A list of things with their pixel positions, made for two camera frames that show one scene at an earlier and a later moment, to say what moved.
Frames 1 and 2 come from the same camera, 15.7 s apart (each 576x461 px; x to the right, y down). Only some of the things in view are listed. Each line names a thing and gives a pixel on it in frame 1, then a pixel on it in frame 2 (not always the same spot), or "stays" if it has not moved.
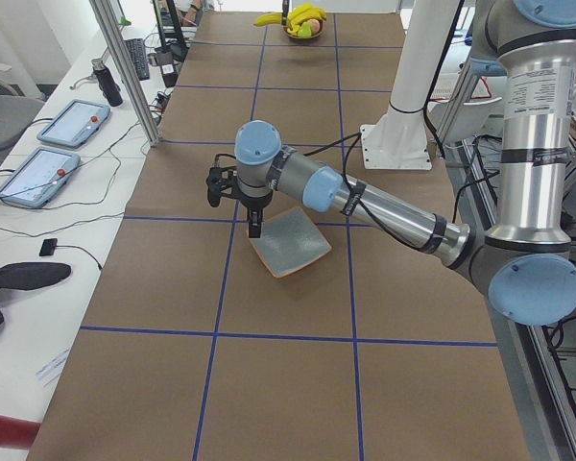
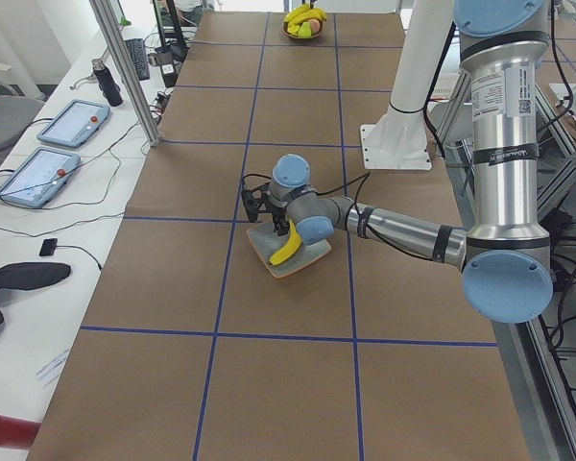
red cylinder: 8,432 stays
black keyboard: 137,52 stays
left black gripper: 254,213 → 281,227
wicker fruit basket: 287,34 stays
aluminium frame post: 113,36 stays
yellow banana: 269,18 → 296,243
